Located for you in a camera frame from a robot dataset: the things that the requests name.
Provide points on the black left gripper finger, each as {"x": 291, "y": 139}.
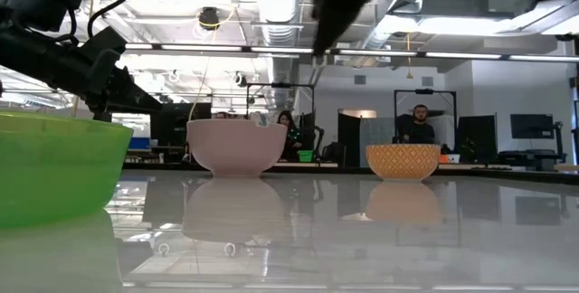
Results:
{"x": 138, "y": 98}

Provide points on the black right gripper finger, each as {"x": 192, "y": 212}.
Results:
{"x": 337, "y": 8}

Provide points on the black computer monitor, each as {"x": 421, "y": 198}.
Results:
{"x": 174, "y": 123}
{"x": 477, "y": 137}
{"x": 532, "y": 125}

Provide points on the blue box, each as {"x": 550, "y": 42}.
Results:
{"x": 139, "y": 143}

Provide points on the long ceiling light strip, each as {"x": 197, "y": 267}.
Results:
{"x": 362, "y": 52}

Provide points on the green plastic bowl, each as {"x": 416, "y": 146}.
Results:
{"x": 54, "y": 171}

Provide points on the black ceiling dome device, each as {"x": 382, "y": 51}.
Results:
{"x": 209, "y": 17}

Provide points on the pink ceramic bowl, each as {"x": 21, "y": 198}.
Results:
{"x": 235, "y": 148}

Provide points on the black partition panel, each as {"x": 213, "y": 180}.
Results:
{"x": 348, "y": 139}

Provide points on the person with long hair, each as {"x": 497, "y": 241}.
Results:
{"x": 289, "y": 137}

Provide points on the black office chair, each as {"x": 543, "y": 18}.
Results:
{"x": 334, "y": 153}

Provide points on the person with headphones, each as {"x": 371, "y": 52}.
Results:
{"x": 420, "y": 130}

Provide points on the small green cup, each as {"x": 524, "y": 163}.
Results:
{"x": 306, "y": 156}

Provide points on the orange patterned bowl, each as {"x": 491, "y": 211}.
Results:
{"x": 402, "y": 162}

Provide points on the black metal frame rig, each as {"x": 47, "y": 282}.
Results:
{"x": 425, "y": 91}
{"x": 280, "y": 85}

